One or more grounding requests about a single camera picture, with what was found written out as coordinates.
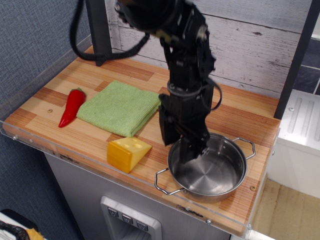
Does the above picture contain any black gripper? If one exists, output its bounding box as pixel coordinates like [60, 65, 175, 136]
[159, 85, 214, 164]

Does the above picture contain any stainless steel pot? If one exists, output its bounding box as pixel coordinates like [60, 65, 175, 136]
[154, 132, 256, 203]

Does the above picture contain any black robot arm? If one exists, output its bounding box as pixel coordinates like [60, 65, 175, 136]
[116, 0, 218, 163]

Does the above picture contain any green towel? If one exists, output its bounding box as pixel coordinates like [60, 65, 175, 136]
[77, 81, 160, 137]

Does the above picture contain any yellow cheese wedge toy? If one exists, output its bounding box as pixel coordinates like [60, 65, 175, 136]
[107, 137, 152, 174]

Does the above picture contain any silver dispenser panel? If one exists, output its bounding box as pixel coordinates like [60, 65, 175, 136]
[100, 196, 163, 240]

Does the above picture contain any grey toy cabinet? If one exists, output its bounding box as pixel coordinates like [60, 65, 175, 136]
[45, 153, 231, 240]

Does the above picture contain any red chili pepper toy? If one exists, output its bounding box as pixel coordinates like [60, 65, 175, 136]
[58, 87, 86, 128]

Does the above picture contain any white toy sink counter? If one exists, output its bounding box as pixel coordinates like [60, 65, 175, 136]
[266, 90, 320, 198]

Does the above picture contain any yellow object at corner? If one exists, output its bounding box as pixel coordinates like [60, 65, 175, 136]
[26, 228, 45, 240]

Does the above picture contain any dark grey right post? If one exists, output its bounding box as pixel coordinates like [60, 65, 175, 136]
[273, 0, 320, 120]

